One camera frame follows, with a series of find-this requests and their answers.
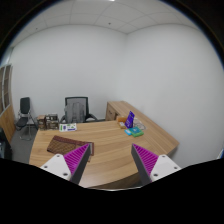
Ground light blue booklet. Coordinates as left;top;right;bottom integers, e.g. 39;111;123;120
124;129;132;136

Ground orange small box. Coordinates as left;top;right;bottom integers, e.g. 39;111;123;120
116;116;127;123

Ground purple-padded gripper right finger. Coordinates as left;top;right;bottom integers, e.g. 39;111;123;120
131;144;180;186

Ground white green flat box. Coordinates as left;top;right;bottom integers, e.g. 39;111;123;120
59;123;77;132

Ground black mesh office chair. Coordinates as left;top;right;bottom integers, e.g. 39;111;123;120
60;96;97;124

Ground grey patterned papers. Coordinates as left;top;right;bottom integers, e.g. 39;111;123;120
133;121;146;130

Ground brown patterned towel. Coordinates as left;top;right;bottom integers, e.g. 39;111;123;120
47;135;87;155

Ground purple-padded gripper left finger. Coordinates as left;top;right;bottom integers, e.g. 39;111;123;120
41;144;91;184

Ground black visitor chair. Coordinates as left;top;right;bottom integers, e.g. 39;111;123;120
15;97;37;141

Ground wooden side cabinet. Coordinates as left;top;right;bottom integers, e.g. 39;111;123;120
105;101;140;121

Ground brown cardboard boxes stack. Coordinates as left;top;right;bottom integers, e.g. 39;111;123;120
37;114;59;130

